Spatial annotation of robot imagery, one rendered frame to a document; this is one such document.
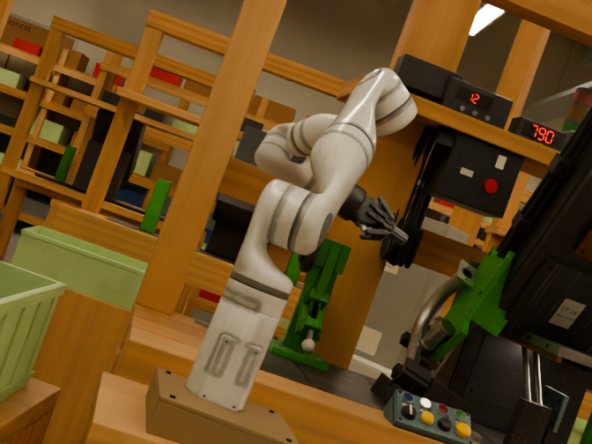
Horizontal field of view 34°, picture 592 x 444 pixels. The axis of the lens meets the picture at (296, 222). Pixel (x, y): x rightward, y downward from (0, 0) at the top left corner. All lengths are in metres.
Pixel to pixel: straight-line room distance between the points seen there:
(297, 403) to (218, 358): 0.34
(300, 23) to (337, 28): 0.46
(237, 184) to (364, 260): 0.35
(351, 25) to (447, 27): 9.89
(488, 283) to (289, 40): 10.28
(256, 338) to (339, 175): 0.28
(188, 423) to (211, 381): 0.10
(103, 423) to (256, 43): 1.20
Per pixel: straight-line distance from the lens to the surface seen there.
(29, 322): 1.43
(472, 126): 2.22
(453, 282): 2.06
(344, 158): 1.49
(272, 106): 8.97
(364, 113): 1.61
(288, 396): 1.67
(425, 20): 2.34
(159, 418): 1.29
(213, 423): 1.30
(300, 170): 1.94
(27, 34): 12.40
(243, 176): 2.32
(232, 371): 1.38
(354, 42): 12.20
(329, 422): 1.70
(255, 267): 1.37
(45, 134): 11.54
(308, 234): 1.36
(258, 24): 2.26
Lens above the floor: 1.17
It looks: level
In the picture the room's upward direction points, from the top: 20 degrees clockwise
